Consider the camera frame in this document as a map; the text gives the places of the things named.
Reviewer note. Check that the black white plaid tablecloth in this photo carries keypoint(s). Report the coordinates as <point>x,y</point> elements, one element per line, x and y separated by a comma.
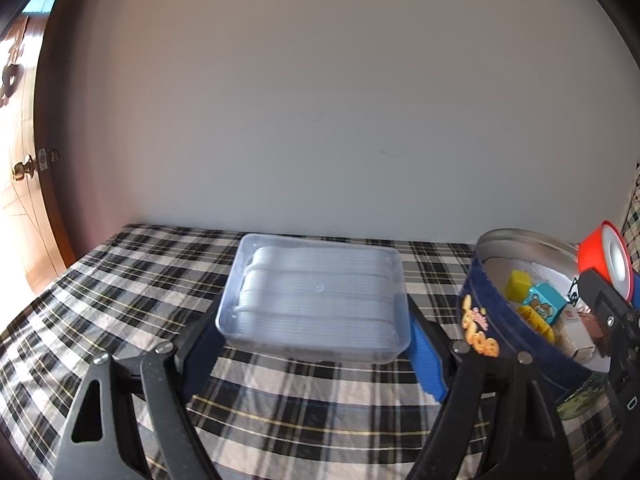
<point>150,270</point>

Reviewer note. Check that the metal door latch plate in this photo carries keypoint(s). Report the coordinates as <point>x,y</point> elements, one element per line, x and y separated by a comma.
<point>49,157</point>

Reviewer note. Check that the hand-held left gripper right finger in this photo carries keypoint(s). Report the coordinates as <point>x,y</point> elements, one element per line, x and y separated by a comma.
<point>427,360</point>

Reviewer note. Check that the clear plastic box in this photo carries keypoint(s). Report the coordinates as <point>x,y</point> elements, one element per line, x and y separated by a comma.
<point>310,295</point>

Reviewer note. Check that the draped plaid cloth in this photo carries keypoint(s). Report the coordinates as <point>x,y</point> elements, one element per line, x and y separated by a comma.
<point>634,220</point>

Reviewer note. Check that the brass door knob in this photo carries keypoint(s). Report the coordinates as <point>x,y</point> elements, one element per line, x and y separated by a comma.
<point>22,170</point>

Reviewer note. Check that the dark door ornament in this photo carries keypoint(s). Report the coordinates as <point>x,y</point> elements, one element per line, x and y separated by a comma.
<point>9,77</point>

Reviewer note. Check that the white moon print block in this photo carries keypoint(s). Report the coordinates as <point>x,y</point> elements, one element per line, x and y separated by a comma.
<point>577,335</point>

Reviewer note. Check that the yellow toy piece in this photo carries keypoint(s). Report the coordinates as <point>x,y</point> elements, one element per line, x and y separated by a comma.
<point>537,327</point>

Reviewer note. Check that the yellow cube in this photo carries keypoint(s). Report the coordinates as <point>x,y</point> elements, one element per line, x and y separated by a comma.
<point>517,287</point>

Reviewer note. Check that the teal toy block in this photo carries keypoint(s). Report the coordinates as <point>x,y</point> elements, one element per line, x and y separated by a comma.
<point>545,305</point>

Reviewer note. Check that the brown wooden door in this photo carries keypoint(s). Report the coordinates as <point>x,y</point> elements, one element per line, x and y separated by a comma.
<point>30,240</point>

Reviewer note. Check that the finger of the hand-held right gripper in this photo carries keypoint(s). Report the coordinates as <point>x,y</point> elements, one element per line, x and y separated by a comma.
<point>605,300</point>
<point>636,287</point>

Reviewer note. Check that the round blue cookie tin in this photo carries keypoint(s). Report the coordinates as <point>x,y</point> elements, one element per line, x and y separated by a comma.
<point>500,310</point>

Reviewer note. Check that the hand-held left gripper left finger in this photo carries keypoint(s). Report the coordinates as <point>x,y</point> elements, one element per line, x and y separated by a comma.
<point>200,365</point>

